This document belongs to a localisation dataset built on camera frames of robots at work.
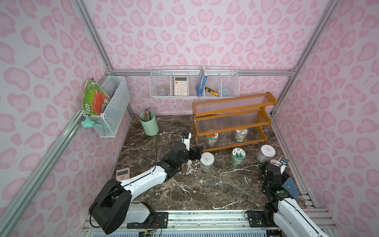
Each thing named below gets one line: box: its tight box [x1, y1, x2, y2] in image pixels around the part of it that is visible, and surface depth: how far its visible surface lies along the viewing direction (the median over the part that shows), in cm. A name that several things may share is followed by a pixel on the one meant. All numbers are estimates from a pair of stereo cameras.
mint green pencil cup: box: [138, 111, 160, 137], surface depth 103 cm
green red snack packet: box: [81, 78, 111, 116], surface depth 73 cm
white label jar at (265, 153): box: [256, 144, 276, 164], surface depth 90 cm
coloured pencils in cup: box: [143, 107, 152, 122], surface depth 102 cm
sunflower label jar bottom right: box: [233, 128, 249, 143], surface depth 100 cm
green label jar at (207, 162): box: [199, 151, 215, 173], surface depth 86 cm
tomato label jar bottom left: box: [206, 132, 219, 148], surface depth 97 cm
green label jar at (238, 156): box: [229, 147, 246, 166], surface depth 90 cm
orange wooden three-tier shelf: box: [192, 91, 277, 153], surface depth 99 cm
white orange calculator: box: [174, 76, 189, 97], surface depth 96 cm
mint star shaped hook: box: [80, 116, 95, 128], surface depth 64 cm
